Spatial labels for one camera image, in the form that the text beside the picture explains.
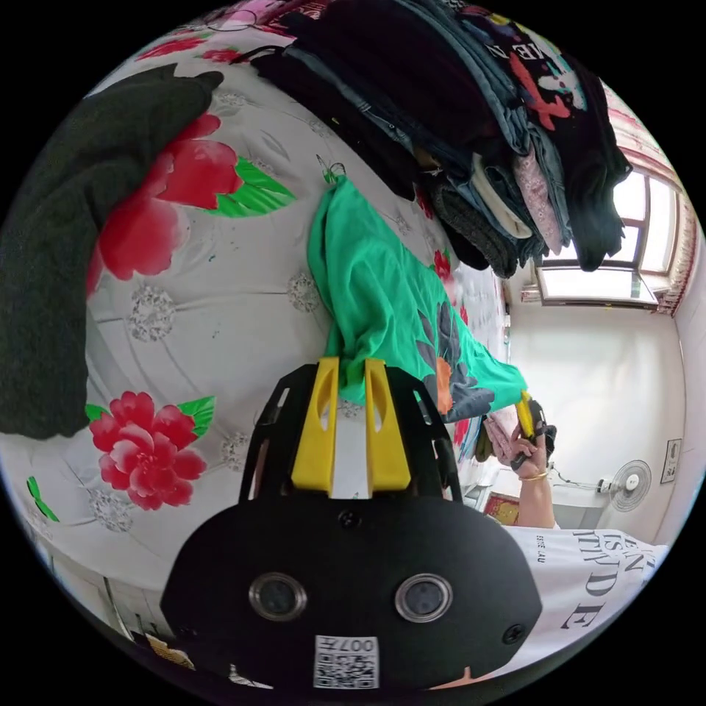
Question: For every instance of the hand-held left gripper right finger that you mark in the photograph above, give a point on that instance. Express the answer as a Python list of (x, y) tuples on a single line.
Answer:
[(386, 441)]

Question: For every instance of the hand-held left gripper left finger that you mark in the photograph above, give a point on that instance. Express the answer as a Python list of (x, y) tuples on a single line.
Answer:
[(315, 436)]

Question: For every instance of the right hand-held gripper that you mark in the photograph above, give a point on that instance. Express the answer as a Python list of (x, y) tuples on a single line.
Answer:
[(543, 433)]

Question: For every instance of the green short sleeve shirt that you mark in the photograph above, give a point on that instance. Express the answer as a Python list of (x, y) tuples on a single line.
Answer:
[(375, 287)]

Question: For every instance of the person's right forearm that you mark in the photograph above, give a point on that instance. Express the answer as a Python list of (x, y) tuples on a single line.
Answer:
[(538, 499)]

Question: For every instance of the person's right hand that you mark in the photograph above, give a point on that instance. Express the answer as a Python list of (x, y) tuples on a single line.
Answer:
[(510, 441)]

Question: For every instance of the white standing fan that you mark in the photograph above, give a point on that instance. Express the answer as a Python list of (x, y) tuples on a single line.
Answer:
[(631, 485)]

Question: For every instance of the bed with floral sheet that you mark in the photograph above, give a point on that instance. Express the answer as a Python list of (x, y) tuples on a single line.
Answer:
[(220, 331)]

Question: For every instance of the window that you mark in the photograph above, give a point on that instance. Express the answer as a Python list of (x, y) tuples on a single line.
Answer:
[(607, 259)]

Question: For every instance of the person's body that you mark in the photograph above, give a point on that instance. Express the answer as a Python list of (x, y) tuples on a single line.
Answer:
[(579, 595)]

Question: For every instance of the pile of clothes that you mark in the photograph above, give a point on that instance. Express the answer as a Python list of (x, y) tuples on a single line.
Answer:
[(419, 99)]

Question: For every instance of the dark knitted sweater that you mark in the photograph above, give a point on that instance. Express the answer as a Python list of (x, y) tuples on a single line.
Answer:
[(60, 220)]

